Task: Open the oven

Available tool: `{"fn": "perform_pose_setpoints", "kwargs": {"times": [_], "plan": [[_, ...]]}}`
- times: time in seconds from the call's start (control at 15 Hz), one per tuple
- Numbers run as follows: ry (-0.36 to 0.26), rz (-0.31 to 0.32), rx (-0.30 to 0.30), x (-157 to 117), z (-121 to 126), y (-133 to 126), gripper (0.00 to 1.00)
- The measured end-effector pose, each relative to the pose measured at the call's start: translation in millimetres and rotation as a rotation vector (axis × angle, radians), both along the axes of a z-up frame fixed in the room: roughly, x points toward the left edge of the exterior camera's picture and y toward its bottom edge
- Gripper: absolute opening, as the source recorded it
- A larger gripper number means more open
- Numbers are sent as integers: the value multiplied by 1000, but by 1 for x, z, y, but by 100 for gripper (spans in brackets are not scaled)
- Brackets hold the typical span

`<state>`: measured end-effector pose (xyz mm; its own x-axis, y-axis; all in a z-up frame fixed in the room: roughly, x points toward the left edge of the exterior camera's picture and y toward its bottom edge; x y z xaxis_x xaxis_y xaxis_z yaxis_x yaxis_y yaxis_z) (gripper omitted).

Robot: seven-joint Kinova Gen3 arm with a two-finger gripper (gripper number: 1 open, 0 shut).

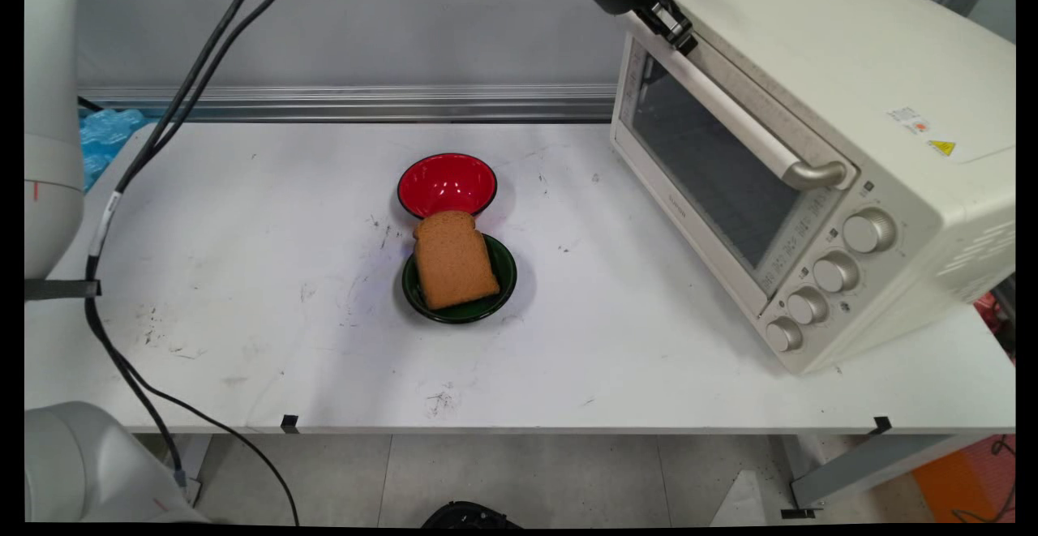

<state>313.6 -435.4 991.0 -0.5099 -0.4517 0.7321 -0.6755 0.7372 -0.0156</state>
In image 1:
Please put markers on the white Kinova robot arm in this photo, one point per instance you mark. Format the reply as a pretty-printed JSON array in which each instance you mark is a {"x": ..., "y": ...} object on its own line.
[{"x": 50, "y": 114}]

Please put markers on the glass oven door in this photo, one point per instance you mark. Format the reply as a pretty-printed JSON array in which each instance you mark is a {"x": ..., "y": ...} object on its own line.
[{"x": 705, "y": 171}]

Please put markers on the cream toaster oven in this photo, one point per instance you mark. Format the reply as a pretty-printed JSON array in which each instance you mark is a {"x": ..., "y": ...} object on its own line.
[{"x": 851, "y": 74}]

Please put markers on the white label sticker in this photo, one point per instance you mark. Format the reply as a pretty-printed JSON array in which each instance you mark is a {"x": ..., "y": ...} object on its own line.
[{"x": 911, "y": 118}]

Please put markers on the red bowl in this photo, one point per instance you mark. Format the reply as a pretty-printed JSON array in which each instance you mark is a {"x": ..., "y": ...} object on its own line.
[{"x": 448, "y": 185}]

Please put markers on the large silver oven knob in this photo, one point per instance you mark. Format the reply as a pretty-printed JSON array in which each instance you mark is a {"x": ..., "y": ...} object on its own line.
[{"x": 868, "y": 231}]

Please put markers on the yellow warning sticker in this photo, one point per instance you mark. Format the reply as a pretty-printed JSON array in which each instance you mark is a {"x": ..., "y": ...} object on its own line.
[{"x": 942, "y": 147}]

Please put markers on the dark green bowl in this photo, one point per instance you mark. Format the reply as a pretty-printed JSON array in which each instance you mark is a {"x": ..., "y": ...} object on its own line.
[{"x": 501, "y": 270}]

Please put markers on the brown toast bread slice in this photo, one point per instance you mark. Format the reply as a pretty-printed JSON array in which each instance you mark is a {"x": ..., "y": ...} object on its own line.
[{"x": 454, "y": 260}]

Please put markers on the red object behind oven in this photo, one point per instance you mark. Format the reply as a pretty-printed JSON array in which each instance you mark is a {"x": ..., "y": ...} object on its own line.
[{"x": 988, "y": 313}]

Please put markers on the black tape piece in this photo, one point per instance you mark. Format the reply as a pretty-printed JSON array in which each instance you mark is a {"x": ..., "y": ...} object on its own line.
[
  {"x": 289, "y": 422},
  {"x": 882, "y": 424}
]

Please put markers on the grey table leg brace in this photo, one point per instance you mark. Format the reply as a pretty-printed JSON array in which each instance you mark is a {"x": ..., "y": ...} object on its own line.
[{"x": 868, "y": 465}]

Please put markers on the black round floor object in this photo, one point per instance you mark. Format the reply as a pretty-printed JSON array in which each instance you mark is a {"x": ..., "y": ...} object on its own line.
[{"x": 469, "y": 515}]

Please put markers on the orange floor mat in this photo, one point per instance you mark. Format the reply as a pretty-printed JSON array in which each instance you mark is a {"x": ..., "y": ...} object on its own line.
[{"x": 969, "y": 483}]

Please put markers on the blue bubble wrap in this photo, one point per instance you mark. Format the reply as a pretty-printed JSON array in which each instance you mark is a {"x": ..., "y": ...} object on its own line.
[{"x": 109, "y": 135}]

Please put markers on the white table leg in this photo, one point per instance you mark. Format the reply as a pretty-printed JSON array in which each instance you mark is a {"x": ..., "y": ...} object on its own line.
[{"x": 195, "y": 455}]

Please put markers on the aluminium rail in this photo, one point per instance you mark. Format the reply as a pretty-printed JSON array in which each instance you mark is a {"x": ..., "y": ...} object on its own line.
[{"x": 454, "y": 103}]

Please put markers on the white triangular table bracket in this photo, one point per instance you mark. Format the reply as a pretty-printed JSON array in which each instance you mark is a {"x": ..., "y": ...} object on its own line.
[{"x": 742, "y": 503}]

